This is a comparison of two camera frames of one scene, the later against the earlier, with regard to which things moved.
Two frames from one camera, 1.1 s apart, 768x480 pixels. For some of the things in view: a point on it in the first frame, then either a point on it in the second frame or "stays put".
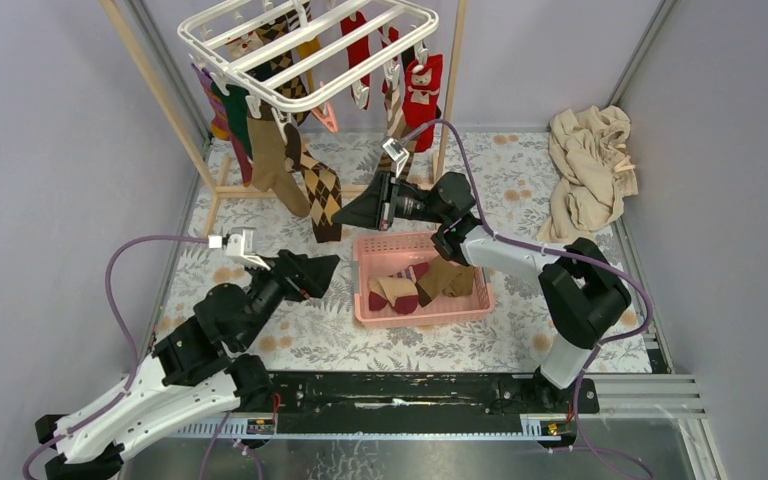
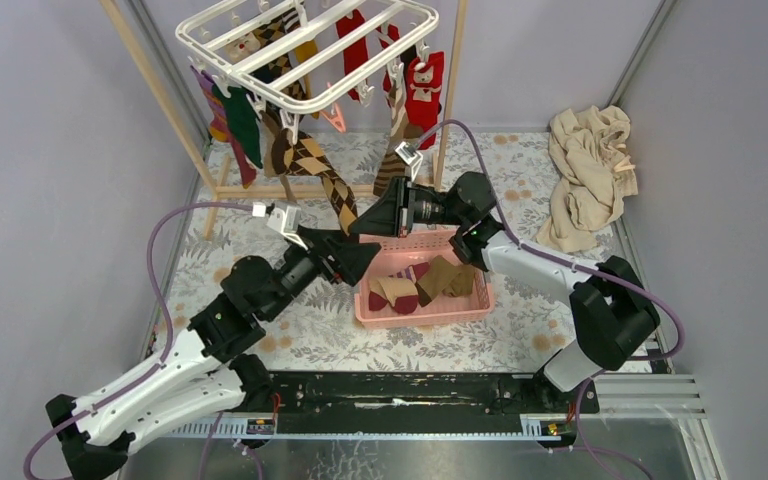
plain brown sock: (444, 276) stays put
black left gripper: (314, 275) -> (350, 260)
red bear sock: (421, 97) stays put
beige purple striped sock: (397, 290) stays put
